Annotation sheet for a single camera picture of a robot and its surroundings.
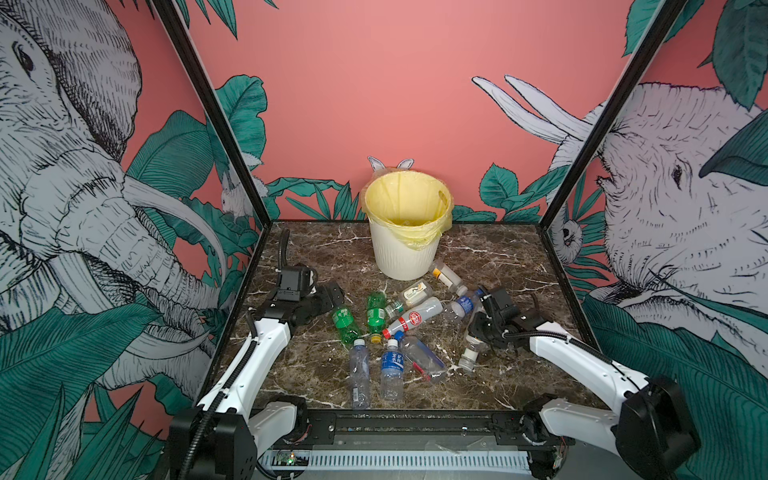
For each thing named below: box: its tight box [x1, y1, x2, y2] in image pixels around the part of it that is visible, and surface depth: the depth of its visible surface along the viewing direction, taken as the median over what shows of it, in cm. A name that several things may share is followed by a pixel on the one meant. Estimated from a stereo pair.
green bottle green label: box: [367, 291, 387, 344], surface depth 91 cm
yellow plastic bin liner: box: [361, 169, 454, 250], surface depth 97 cm
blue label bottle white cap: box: [381, 339, 405, 402], surface depth 83 cm
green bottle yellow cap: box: [332, 307, 358, 345], surface depth 90 cm
